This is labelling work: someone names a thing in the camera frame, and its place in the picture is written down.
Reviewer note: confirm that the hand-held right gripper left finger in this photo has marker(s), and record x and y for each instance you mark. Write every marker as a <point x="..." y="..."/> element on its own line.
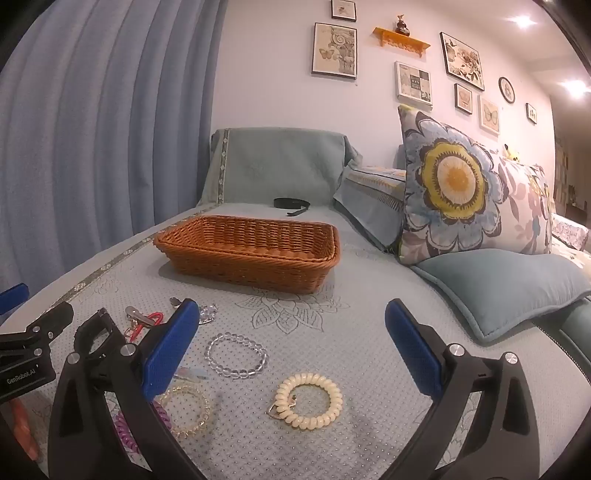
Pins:
<point x="168" y="350"/>

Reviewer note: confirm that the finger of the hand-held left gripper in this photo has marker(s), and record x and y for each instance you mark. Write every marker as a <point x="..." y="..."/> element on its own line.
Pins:
<point x="11" y="297"/>
<point x="48" y="321"/>

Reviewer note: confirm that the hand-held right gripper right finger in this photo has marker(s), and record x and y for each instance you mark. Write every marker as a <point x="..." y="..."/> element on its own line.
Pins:
<point x="413" y="350"/>

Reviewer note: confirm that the brown wicker basket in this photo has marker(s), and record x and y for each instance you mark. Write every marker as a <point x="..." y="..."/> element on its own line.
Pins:
<point x="249" y="249"/>

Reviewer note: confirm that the silver metal hair clip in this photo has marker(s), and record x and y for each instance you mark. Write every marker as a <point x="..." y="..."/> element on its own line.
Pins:
<point x="134" y="314"/>

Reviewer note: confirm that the orange strip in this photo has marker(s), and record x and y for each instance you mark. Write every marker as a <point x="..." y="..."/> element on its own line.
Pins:
<point x="23" y="429"/>

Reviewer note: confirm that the plain teal cushion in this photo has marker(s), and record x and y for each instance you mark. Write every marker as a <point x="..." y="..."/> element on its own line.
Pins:
<point x="498" y="286"/>

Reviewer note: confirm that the striped teal cushion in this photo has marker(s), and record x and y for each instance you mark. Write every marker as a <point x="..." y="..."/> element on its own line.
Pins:
<point x="369" y="198"/>

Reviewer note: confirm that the large floral cushion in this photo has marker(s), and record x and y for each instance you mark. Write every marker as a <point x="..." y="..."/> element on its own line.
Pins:
<point x="455" y="184"/>

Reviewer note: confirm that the pale floral cushion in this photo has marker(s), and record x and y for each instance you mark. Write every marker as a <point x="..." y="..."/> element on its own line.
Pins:
<point x="526" y="207"/>

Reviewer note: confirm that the blue curtain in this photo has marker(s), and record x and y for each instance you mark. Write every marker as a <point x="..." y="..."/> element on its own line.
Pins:
<point x="106" y="120"/>

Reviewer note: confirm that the yellow plush toy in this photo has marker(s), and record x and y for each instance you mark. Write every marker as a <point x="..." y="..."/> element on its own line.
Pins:
<point x="510" y="152"/>

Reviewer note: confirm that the pale framed butterfly picture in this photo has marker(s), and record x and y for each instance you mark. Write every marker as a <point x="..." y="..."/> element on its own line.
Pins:
<point x="489" y="114"/>

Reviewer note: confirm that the small butterfly framed picture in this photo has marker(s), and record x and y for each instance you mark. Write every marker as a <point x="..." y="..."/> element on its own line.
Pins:
<point x="463" y="98"/>

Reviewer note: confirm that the tiny black framed picture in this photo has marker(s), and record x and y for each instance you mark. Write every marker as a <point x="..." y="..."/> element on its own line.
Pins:
<point x="531" y="113"/>

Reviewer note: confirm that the white framed grid picture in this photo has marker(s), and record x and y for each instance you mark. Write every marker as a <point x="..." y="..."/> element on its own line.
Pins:
<point x="413" y="85"/>

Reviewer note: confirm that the round framed picture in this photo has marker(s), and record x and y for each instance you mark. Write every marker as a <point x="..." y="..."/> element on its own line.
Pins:
<point x="506" y="89"/>

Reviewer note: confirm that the large flower framed picture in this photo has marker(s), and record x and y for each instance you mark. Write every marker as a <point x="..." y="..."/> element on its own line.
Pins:
<point x="461" y="60"/>

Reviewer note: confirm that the ceiling spotlight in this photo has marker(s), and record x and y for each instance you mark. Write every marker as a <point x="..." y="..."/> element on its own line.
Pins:
<point x="524" y="21"/>
<point x="575" y="87"/>

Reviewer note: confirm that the butterfly shell framed picture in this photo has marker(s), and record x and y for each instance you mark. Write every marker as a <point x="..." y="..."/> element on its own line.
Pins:
<point x="334" y="50"/>

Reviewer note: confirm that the small dark figurine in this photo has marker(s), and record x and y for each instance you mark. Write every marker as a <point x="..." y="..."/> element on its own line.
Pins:
<point x="401" y="26"/>

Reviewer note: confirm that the small black framed picture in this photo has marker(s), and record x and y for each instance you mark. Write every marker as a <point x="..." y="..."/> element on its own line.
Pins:
<point x="344" y="9"/>

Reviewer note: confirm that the orange wall shelf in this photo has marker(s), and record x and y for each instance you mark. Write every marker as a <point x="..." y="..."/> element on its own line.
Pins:
<point x="401" y="41"/>

